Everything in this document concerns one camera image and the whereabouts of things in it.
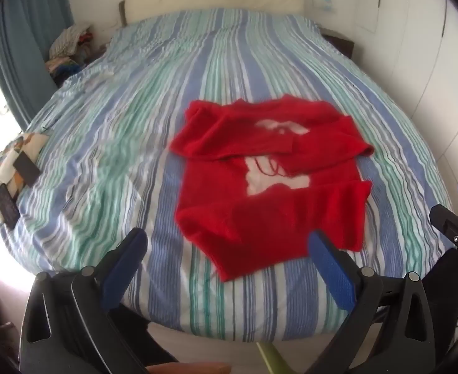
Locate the pile of clothes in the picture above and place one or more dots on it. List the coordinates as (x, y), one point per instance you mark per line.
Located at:
(67, 46)

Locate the wall switch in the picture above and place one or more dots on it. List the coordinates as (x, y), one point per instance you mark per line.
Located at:
(324, 3)

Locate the person's dark pants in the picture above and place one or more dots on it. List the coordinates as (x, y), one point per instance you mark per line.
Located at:
(135, 327)

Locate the dark nightstand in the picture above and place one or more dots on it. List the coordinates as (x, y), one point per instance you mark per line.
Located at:
(340, 43)

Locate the white wardrobe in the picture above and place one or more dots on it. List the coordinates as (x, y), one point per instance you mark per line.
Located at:
(420, 54)

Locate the bed with striped cover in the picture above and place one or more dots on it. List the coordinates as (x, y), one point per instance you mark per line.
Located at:
(127, 124)

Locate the blue curtain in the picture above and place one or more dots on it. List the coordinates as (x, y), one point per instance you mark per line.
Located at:
(22, 46)

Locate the cream headboard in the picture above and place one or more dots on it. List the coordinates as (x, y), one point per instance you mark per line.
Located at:
(213, 2)

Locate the patterned folded cloth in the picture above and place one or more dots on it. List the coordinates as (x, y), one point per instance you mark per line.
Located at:
(3, 167)

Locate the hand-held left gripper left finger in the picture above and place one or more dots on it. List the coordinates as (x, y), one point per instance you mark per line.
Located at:
(124, 265)

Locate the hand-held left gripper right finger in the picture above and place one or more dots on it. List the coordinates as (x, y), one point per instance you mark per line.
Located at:
(330, 268)

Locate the red knit sweater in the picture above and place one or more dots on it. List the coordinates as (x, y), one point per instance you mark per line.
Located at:
(272, 218)

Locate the yellow-green object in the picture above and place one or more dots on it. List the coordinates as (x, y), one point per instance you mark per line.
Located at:
(272, 360)

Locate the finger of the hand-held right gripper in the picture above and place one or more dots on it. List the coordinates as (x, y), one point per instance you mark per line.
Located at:
(447, 222)

